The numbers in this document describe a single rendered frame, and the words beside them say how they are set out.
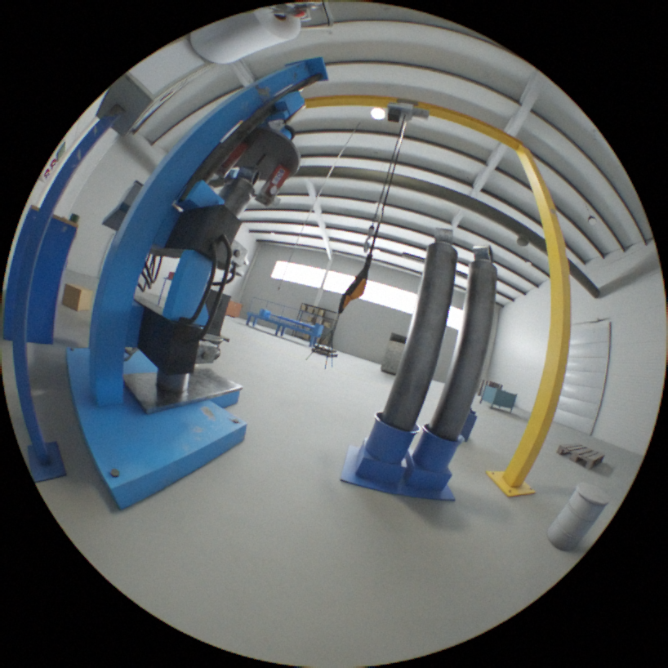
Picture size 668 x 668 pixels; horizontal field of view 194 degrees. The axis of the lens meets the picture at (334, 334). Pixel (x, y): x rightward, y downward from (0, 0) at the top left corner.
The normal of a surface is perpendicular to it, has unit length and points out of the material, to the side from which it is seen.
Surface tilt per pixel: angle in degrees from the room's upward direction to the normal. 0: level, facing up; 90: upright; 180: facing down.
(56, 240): 90
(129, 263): 90
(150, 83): 90
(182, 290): 90
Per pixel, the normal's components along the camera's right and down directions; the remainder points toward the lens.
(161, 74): 0.94, 0.29
